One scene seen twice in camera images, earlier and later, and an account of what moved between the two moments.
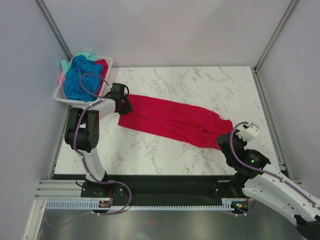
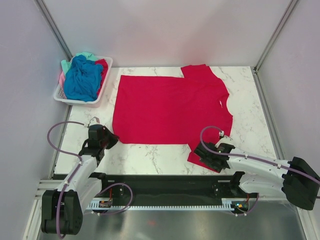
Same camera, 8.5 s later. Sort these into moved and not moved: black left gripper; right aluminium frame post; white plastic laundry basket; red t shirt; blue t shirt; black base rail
Moved: black left gripper; red t shirt
Not moved: white plastic laundry basket; blue t shirt; right aluminium frame post; black base rail
